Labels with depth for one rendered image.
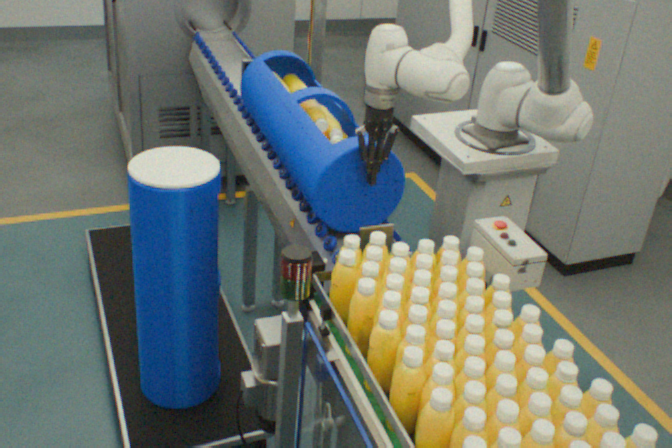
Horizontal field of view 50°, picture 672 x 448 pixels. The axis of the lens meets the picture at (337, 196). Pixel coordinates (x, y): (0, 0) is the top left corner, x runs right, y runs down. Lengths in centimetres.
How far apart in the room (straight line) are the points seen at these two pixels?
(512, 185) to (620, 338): 126
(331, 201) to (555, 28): 82
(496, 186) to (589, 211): 127
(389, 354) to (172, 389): 119
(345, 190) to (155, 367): 97
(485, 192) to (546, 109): 37
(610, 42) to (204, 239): 207
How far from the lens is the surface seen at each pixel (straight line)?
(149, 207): 222
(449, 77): 175
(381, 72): 185
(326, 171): 199
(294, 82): 271
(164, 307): 241
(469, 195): 258
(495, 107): 254
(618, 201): 389
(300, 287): 146
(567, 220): 381
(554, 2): 219
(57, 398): 302
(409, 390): 151
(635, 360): 354
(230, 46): 382
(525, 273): 190
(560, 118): 242
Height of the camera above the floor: 205
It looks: 28 degrees down
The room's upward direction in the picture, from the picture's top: 5 degrees clockwise
